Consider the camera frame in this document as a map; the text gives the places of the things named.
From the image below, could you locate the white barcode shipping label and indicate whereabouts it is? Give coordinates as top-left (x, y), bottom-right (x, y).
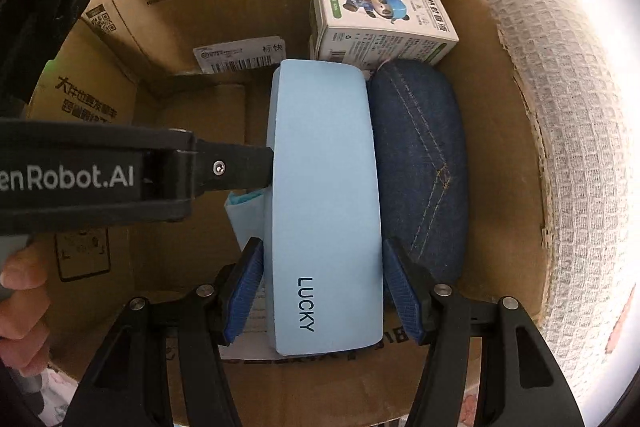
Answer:
top-left (193, 34), bottom-right (286, 75)

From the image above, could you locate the denim glasses case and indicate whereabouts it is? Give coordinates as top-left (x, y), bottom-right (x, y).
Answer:
top-left (367, 59), bottom-right (470, 288)

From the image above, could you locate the white green panda box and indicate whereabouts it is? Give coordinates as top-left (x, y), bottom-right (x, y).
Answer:
top-left (309, 0), bottom-right (460, 66)

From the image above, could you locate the blue face mask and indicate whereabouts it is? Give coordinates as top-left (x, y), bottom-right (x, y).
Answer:
top-left (224, 189), bottom-right (271, 253)

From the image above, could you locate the light blue glasses case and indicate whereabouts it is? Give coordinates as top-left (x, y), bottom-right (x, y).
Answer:
top-left (265, 59), bottom-right (385, 357)

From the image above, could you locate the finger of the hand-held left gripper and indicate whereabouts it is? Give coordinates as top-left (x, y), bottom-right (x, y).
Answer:
top-left (192, 138), bottom-right (275, 204)

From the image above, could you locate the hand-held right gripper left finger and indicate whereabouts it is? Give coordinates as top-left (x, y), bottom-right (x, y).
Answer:
top-left (62, 237), bottom-right (265, 427)

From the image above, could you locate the white waffle blanket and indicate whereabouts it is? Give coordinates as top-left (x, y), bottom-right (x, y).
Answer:
top-left (385, 0), bottom-right (640, 358)

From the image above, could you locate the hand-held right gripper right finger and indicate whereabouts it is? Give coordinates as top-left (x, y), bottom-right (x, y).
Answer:
top-left (382, 241), bottom-right (586, 427)

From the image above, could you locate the brown cardboard box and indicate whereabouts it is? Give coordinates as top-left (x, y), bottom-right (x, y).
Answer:
top-left (25, 0), bottom-right (548, 427)

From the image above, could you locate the person's left hand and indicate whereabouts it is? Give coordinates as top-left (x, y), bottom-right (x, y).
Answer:
top-left (0, 237), bottom-right (51, 375)

